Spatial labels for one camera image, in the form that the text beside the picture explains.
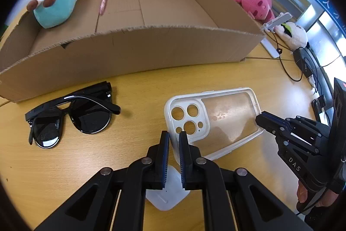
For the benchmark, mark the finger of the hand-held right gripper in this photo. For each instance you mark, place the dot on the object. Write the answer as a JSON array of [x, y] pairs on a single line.
[[273, 118], [267, 125]]

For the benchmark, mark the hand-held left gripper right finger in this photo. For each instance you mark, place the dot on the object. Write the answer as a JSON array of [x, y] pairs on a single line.
[[182, 158]]

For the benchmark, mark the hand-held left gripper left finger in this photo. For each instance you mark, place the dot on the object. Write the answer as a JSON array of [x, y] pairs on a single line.
[[165, 155]]

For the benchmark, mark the clear white phone case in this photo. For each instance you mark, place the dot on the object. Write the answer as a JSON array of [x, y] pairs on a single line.
[[173, 122]]

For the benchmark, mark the white earbuds case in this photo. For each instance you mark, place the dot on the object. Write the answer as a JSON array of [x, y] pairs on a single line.
[[169, 195]]

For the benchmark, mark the cardboard box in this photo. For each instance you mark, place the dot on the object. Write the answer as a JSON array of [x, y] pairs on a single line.
[[135, 57]]

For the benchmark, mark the person's right hand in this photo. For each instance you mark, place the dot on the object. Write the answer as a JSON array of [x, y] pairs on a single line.
[[301, 193]]

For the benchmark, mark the black device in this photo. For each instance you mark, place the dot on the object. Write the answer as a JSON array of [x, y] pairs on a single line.
[[319, 103]]

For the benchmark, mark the black power adapter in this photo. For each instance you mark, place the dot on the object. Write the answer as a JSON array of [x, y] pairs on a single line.
[[301, 60]]

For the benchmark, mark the white panda plush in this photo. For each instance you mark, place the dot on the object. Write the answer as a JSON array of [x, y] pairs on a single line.
[[294, 36]]

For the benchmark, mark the black sunglasses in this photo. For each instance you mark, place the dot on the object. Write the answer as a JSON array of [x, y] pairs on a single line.
[[86, 117]]

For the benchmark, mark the pink bear plush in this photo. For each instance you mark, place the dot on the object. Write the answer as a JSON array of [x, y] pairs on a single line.
[[254, 2]]

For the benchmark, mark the pink pen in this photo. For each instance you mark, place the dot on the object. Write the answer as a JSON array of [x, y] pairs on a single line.
[[103, 3]]

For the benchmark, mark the pig plush toy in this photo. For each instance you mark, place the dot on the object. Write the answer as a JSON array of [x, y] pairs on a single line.
[[56, 3]]

